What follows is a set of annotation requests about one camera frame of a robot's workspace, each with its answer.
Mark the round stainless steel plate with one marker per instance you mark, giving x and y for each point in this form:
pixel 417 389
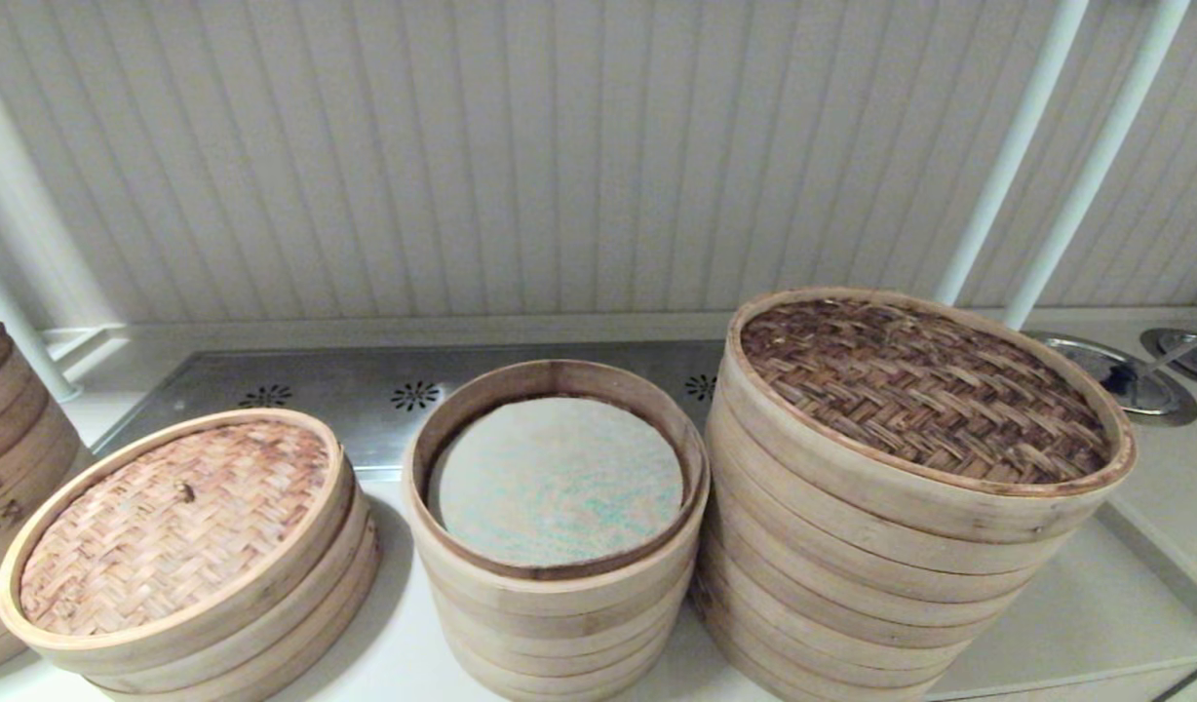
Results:
pixel 1169 343
pixel 1159 405

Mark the thin white metal pole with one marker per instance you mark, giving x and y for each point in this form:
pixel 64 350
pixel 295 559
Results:
pixel 23 331

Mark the light woven bamboo steamer lid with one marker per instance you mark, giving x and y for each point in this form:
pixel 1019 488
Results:
pixel 170 526

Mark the perforated stainless steel panel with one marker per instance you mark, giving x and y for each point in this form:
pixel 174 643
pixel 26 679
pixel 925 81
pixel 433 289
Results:
pixel 335 390

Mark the bamboo steamer stack with clasps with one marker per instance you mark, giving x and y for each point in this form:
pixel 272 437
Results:
pixel 14 448

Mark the white slanted metal pole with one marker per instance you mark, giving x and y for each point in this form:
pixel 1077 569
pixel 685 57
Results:
pixel 1013 156
pixel 1096 166

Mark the white green-speckled steamer liner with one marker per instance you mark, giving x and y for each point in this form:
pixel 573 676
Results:
pixel 559 483

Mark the dark woven bamboo lid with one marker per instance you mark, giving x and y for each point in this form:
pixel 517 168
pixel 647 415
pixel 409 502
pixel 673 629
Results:
pixel 910 390

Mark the thick white round column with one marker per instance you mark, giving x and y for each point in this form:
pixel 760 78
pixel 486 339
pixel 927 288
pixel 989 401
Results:
pixel 23 214

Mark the low bamboo steamer basket stack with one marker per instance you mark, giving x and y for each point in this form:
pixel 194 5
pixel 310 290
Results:
pixel 296 634

